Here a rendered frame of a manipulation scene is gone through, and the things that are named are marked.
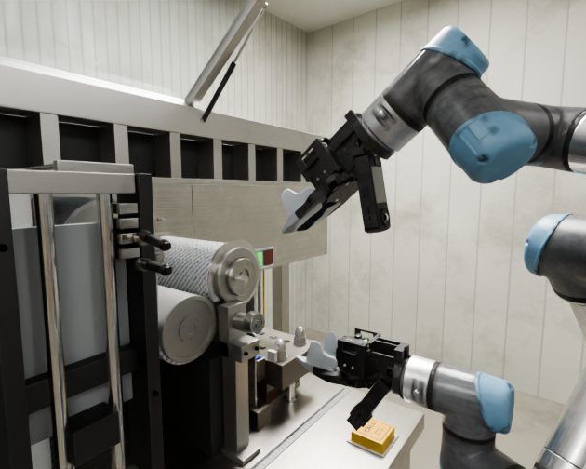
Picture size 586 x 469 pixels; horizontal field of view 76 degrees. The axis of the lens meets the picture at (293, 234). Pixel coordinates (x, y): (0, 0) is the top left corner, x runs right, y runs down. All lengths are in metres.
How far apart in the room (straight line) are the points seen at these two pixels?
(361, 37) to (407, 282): 2.14
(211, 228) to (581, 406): 0.92
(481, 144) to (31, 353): 0.51
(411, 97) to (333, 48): 3.33
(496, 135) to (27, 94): 0.82
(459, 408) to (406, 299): 2.74
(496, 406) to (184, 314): 0.50
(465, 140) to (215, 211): 0.84
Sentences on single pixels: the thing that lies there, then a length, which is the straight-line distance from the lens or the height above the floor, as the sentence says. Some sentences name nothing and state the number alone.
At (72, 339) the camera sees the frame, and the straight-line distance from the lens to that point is 0.49.
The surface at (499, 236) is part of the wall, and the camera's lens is 3.05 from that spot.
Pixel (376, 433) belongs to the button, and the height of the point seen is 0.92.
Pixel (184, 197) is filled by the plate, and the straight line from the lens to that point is 1.08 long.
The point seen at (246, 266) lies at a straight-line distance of 0.76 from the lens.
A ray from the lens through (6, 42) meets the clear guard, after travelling 0.94.
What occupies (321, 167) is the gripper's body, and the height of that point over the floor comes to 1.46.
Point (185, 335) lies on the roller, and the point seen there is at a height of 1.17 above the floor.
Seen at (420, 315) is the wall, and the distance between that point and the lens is 3.34.
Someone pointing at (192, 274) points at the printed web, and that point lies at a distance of 0.77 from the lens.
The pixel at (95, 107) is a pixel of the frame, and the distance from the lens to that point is 0.98.
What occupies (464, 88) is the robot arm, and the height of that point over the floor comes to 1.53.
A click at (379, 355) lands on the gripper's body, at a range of 0.68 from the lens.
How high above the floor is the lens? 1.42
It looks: 7 degrees down
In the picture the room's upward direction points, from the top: straight up
